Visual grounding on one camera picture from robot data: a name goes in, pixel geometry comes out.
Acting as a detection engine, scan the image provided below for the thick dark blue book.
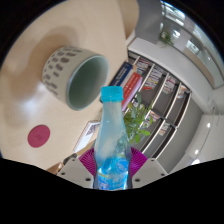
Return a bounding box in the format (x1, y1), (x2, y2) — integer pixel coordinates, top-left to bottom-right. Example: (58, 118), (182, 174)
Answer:
(109, 60), (135, 88)

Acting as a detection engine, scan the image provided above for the green plant by window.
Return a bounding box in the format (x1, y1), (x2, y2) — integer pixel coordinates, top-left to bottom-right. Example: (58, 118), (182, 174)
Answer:
(159, 30), (176, 47)

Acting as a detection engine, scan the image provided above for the rounded light wooden chair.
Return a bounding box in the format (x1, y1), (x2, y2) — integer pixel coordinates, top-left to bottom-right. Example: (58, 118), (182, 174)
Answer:
(46, 161), (64, 175)

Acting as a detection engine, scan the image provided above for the red book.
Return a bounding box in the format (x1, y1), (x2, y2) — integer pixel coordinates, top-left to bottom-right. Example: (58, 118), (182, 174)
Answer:
(119, 71), (144, 113)

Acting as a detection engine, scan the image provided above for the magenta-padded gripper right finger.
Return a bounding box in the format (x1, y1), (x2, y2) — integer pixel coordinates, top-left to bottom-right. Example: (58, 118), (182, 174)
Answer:
(127, 146), (169, 190)

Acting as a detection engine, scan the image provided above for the clear bottle with blue cap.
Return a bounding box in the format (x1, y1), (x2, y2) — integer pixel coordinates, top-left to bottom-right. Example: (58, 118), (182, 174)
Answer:
(92, 85), (132, 192)

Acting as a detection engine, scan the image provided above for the grey wall shelf with books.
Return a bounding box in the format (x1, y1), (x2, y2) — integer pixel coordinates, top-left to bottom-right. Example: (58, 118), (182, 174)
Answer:
(128, 54), (205, 174)

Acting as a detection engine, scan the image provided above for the green potted plant, white pot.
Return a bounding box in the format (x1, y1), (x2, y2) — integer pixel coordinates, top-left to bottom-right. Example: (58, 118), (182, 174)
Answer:
(122, 92), (154, 145)

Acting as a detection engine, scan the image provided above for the flat round red coaster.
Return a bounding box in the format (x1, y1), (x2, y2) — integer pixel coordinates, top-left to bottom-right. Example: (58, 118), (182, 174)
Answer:
(27, 124), (51, 149)

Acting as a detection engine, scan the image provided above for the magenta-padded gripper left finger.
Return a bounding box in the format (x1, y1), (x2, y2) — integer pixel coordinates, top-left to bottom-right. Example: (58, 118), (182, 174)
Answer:
(55, 147), (98, 190)

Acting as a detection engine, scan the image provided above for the grey-green patterned mug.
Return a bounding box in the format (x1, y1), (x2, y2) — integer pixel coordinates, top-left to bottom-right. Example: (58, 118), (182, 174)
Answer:
(41, 45), (110, 112)

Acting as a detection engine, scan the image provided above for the group of ceiling lights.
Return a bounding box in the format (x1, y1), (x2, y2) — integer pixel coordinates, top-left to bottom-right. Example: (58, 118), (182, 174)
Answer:
(190, 121), (214, 167)

